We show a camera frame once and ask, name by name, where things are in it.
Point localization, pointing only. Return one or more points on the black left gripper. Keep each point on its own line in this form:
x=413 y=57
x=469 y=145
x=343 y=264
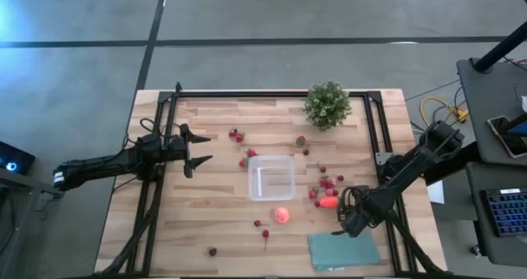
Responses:
x=177 y=149

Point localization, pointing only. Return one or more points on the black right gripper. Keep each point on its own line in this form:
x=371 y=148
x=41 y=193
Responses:
x=362 y=213

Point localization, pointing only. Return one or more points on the orange toy carrot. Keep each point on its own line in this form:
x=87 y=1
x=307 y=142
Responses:
x=329 y=202

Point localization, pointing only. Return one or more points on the pink toy raspberry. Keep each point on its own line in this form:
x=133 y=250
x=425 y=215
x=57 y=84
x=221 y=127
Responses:
x=329 y=192

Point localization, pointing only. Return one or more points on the red toy strawberry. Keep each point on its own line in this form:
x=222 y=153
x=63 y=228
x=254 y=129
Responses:
x=252 y=153
x=301 y=140
x=312 y=194
x=233 y=133
x=324 y=183
x=240 y=138
x=243 y=163

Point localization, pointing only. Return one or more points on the pink orange toy peach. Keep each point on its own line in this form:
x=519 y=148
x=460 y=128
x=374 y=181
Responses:
x=282 y=215

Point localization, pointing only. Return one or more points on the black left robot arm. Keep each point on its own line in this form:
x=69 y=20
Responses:
x=94 y=166

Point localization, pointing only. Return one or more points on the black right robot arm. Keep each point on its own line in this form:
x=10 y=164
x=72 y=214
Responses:
x=411 y=166

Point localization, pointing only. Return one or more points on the clear plastic tupperware container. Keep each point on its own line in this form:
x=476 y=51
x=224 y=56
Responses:
x=284 y=168

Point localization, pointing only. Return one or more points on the teal folded cloth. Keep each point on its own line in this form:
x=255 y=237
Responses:
x=341 y=252

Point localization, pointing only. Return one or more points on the small brown toy chestnut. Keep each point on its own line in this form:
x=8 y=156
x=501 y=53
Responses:
x=212 y=252

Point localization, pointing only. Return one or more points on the white paper sheet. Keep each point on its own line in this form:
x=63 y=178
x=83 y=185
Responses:
x=436 y=192

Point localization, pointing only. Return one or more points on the green potted plant black pot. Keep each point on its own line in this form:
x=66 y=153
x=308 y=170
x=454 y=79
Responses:
x=327 y=105

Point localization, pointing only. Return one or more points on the black caster wheel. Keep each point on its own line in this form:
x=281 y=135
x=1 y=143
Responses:
x=476 y=250

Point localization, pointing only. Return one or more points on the grey desk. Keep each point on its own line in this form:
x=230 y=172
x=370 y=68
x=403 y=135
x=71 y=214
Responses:
x=494 y=250
x=486 y=114

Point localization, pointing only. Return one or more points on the black keyboard blue backlight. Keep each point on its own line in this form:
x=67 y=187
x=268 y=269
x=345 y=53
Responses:
x=508 y=213

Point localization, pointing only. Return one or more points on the black computer with blue light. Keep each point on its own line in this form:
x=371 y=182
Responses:
x=20 y=157

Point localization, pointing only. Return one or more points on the smartphone with tan case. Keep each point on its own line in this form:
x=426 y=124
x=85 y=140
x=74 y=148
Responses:
x=504 y=137

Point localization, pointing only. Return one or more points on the blue notebook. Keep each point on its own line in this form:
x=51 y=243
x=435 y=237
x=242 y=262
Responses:
x=519 y=128

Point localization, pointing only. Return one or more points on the white bag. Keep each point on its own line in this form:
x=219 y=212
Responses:
x=524 y=103

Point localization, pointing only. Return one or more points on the black pole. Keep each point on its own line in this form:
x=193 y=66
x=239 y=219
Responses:
x=500 y=46

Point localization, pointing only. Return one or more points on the grey metal mounting bracket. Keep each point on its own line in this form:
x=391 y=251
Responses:
x=381 y=159

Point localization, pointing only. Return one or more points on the black aluminium table frame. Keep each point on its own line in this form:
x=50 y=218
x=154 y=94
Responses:
x=271 y=94

